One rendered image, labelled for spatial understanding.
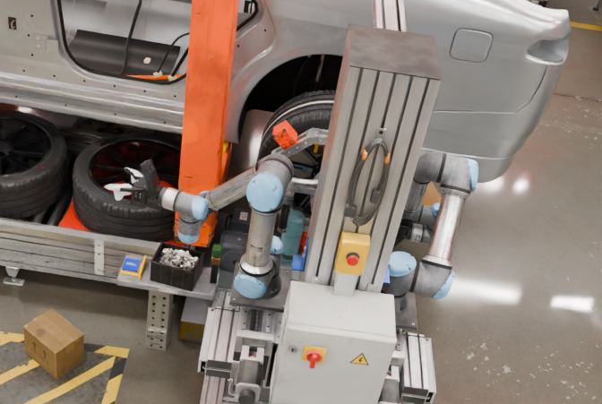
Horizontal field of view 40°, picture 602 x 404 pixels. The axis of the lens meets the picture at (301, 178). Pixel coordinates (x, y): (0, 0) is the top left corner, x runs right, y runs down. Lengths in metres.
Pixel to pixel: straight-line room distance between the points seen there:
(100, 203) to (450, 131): 1.68
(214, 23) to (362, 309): 1.21
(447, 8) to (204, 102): 1.12
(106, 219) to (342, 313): 1.78
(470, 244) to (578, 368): 0.96
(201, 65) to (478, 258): 2.30
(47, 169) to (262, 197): 1.77
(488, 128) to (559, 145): 2.22
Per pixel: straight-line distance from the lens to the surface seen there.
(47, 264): 4.24
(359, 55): 2.29
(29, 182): 4.21
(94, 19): 4.80
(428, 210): 3.52
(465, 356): 4.37
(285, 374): 2.72
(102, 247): 4.06
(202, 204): 2.91
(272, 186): 2.70
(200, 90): 3.33
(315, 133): 3.58
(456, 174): 3.16
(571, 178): 5.89
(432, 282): 3.15
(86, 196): 4.12
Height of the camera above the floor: 3.10
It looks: 37 degrees down
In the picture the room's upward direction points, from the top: 10 degrees clockwise
